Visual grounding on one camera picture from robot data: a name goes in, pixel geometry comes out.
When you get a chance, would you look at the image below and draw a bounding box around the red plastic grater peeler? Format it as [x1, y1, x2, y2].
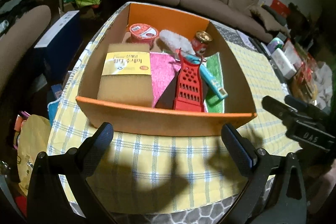
[173, 48, 204, 113]

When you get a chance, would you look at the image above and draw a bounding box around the red jar gold lid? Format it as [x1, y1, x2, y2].
[191, 31, 213, 56]

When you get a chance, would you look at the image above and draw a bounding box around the teal brush white fluffy head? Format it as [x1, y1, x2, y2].
[159, 30, 228, 99]

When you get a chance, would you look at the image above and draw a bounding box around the round red white container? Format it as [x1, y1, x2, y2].
[129, 23, 158, 48]

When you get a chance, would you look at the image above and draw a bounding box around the grey stone pattern tablecloth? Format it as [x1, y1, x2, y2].
[68, 21, 289, 224]

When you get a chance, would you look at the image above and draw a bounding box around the white tissue box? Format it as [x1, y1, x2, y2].
[271, 48, 297, 80]

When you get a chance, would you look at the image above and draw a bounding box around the yellow plastic bag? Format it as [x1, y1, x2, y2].
[17, 115, 51, 196]

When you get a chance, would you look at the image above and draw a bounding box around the black remote control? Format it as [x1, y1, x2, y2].
[249, 38, 271, 60]

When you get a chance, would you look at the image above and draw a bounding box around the green cloth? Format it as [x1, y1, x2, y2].
[205, 52, 225, 113]

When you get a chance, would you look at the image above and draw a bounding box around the orange cardboard box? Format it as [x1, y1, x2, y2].
[76, 2, 257, 137]

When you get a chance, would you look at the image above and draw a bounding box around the white blue carton box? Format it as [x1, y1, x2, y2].
[34, 11, 83, 80]

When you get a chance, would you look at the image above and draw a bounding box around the brown chair back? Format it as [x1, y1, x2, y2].
[0, 5, 51, 90]

